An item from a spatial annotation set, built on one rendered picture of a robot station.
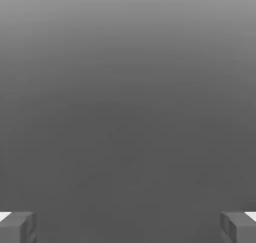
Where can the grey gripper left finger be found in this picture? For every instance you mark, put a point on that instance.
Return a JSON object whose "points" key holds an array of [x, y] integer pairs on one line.
{"points": [[14, 228]]}

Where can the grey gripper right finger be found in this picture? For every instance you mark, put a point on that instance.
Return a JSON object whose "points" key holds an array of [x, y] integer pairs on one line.
{"points": [[243, 228]]}

